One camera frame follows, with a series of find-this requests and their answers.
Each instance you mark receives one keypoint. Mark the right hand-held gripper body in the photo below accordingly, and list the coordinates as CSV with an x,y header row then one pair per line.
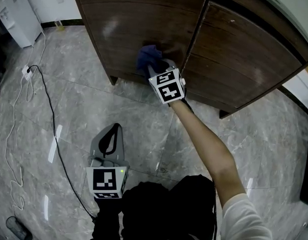
x,y
168,86

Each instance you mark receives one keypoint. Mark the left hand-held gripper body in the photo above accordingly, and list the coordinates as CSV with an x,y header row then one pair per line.
x,y
103,181

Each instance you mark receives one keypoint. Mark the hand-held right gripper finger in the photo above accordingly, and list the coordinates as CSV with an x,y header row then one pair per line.
x,y
152,72
171,64

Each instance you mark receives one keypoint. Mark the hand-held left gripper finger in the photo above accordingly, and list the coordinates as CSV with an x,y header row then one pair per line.
x,y
94,149
119,151

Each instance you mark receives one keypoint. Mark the blue cloth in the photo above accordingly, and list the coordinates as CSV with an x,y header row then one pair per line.
x,y
148,55

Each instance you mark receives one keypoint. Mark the person's left forearm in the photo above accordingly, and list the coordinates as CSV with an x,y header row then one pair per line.
x,y
107,219

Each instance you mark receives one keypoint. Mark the person's right forearm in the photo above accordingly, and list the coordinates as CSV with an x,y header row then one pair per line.
x,y
211,151

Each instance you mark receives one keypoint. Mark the dark wooden vanity cabinet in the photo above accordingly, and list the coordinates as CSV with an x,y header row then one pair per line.
x,y
269,16

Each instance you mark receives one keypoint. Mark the black trousers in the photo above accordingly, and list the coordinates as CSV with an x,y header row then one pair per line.
x,y
173,209

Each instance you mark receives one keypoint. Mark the black mesh bin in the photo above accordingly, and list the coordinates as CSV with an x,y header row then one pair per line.
x,y
17,229

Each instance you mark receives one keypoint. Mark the white power strip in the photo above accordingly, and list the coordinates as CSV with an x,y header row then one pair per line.
x,y
27,72

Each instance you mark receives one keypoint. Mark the small yellow-green object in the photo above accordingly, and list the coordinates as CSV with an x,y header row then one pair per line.
x,y
59,26

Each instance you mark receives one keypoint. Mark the white raised ledge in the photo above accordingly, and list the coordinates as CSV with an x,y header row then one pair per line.
x,y
301,89

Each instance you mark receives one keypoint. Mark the white water dispenser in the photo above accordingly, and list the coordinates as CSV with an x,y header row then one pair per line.
x,y
21,19

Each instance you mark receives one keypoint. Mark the white printed t-shirt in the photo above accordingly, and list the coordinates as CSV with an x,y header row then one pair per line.
x,y
244,221

